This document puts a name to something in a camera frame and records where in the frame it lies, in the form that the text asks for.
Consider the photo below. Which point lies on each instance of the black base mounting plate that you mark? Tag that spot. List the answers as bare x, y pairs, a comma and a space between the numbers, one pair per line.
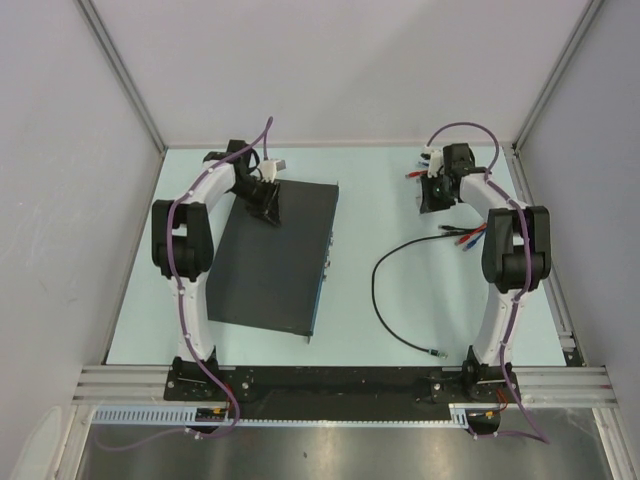
485, 417

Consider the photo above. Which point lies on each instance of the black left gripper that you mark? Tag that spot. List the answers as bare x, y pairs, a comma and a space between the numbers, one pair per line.
268, 208

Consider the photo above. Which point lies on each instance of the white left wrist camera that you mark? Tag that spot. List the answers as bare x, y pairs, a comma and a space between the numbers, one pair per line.
269, 169

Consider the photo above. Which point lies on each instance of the aluminium frame rail front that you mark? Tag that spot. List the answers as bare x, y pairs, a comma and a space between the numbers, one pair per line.
535, 386

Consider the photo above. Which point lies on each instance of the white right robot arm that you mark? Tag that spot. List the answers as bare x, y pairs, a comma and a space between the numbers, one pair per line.
516, 257

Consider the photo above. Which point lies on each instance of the grey slotted cable duct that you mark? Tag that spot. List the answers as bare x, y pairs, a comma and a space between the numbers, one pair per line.
200, 416

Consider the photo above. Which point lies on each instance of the black ethernet cable long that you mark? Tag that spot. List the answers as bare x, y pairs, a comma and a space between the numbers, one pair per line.
406, 298

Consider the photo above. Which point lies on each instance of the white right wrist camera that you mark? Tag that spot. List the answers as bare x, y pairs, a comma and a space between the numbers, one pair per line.
433, 158

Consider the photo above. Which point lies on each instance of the dark network switch box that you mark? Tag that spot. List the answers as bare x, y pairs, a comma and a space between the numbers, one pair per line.
270, 277

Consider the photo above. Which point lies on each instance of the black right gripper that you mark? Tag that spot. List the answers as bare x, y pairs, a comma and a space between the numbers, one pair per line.
428, 203

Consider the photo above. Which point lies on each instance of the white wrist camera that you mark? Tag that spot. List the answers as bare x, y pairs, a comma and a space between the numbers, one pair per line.
433, 158
269, 169

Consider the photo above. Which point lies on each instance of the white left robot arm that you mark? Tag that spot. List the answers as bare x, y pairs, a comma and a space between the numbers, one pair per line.
182, 245

